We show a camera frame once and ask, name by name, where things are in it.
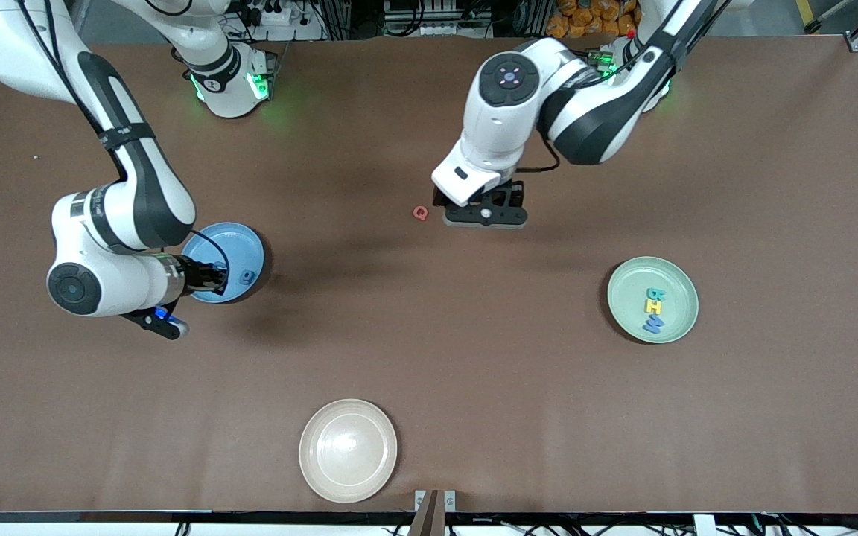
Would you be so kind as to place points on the teal foam letter R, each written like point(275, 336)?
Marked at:
point(655, 295)

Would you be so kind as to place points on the white power strip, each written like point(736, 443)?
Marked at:
point(287, 30)

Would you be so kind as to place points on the light blue foam lowercase letter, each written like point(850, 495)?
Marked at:
point(248, 277)

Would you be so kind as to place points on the pile of orange packets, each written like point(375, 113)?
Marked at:
point(578, 18)

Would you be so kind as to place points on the red foam letter Q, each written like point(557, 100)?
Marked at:
point(420, 214)

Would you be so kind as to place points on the blue foam capital W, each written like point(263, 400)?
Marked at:
point(652, 324)

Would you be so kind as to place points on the beige round plate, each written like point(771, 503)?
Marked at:
point(347, 450)

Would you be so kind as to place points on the dark slanted mounting post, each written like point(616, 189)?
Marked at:
point(429, 517)

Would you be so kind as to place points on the pale green round plate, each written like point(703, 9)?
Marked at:
point(626, 305)

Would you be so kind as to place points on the blue round plate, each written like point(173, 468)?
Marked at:
point(246, 249)

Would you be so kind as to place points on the background equipment rack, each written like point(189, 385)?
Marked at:
point(436, 30)

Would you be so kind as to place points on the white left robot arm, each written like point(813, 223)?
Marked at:
point(503, 104)

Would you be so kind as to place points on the yellow foam letter H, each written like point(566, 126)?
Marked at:
point(654, 307)

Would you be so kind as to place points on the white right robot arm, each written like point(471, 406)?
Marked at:
point(131, 193)

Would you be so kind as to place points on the small silver metal bracket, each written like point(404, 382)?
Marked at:
point(420, 500)
point(450, 502)

